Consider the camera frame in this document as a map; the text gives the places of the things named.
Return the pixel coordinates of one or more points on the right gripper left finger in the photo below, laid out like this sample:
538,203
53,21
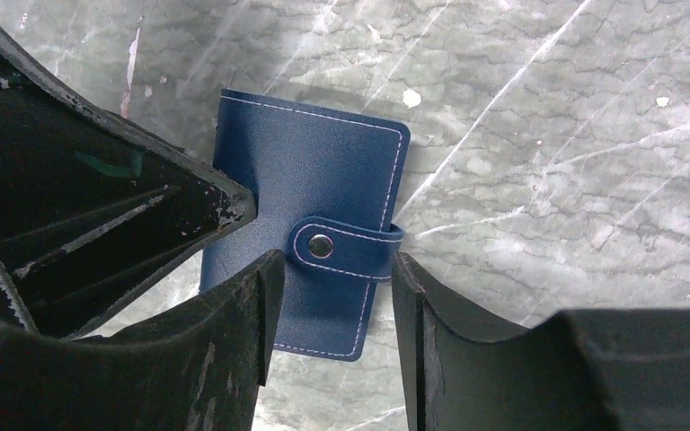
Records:
197,366

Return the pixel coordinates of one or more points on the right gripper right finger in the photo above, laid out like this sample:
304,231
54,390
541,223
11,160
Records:
465,368

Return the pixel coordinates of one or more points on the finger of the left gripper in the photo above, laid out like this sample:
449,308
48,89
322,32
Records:
94,209

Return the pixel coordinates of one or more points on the blue leather card holder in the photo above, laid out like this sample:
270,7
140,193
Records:
325,184

